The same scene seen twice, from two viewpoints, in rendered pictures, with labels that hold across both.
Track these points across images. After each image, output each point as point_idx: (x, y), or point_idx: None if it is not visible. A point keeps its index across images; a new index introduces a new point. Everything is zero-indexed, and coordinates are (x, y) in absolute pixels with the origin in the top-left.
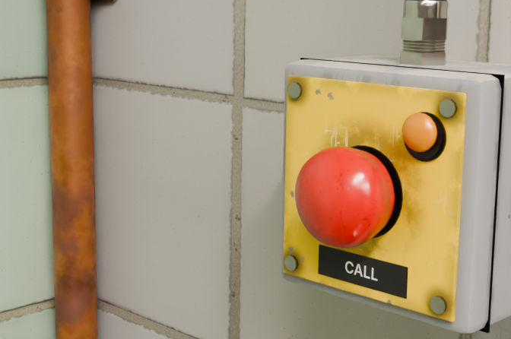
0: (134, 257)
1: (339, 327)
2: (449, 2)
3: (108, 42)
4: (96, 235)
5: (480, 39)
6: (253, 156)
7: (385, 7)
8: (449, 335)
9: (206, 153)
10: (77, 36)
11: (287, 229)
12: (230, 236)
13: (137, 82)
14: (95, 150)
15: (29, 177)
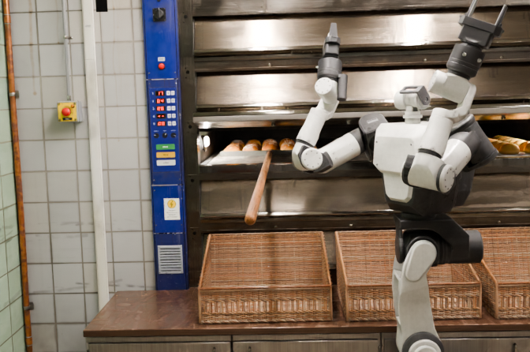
0: (24, 132)
1: (59, 131)
2: None
3: (17, 103)
4: None
5: (72, 99)
6: (45, 114)
7: (61, 96)
8: (72, 128)
9: (37, 115)
10: (15, 102)
11: (58, 117)
12: (42, 125)
13: (24, 108)
14: None
15: (8, 122)
